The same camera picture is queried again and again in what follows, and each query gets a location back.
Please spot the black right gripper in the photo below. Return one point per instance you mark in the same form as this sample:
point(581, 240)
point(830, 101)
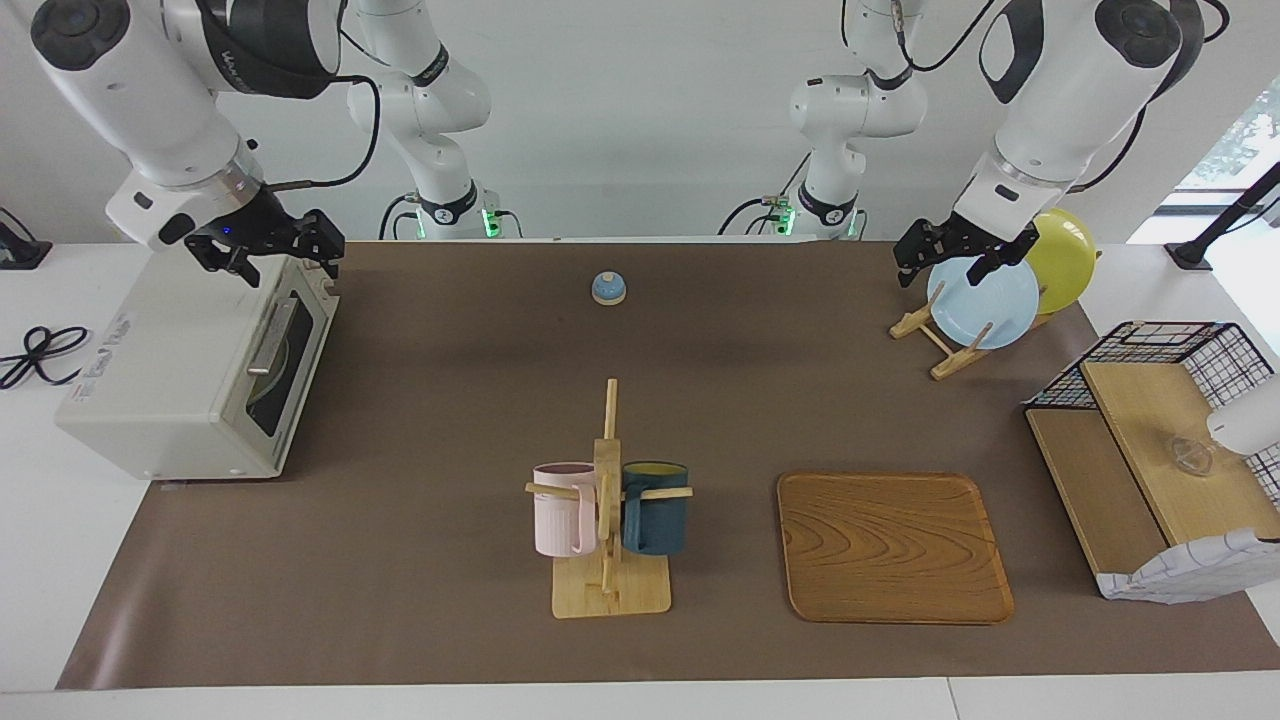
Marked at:
point(320, 238)

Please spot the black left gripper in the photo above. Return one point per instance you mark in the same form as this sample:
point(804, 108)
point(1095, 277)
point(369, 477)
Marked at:
point(925, 245)

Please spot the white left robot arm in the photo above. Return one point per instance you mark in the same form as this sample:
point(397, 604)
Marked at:
point(1060, 110)

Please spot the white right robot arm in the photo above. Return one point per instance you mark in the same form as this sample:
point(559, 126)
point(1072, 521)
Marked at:
point(150, 100)

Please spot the cream toaster oven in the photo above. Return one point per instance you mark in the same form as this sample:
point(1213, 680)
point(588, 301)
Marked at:
point(160, 370)

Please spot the light blue plate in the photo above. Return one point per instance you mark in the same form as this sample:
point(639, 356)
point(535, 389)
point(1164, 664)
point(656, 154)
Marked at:
point(985, 315)

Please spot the wooden plate rack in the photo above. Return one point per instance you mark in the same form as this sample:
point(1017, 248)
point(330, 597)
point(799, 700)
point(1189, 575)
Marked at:
point(910, 325)

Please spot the yellow plate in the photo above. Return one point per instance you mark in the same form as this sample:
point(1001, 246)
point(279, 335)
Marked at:
point(1065, 260)

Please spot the black stand base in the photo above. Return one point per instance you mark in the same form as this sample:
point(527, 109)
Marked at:
point(1190, 255)
point(20, 255)

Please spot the wooden serving tray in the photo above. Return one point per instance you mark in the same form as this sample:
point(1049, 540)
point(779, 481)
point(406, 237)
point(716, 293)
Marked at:
point(890, 550)

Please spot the clear glass cup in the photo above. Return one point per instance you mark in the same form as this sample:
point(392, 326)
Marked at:
point(1192, 455)

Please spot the brown table mat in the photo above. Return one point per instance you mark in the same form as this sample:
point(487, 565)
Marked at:
point(400, 560)

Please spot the blue lid with cork knob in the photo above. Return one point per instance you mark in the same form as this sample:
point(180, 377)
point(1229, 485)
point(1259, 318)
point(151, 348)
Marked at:
point(609, 290)

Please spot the white rounded device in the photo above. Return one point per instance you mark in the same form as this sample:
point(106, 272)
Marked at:
point(1250, 420)

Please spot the pink mug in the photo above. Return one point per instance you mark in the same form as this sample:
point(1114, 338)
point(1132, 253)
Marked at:
point(562, 520)

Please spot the dark blue mug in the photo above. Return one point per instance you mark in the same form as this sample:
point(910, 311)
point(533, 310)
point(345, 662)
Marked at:
point(655, 520)

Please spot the white checked cloth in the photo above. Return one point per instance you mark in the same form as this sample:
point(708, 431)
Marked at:
point(1200, 570)

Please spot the wooden mug tree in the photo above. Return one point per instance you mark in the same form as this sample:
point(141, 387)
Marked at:
point(610, 595)

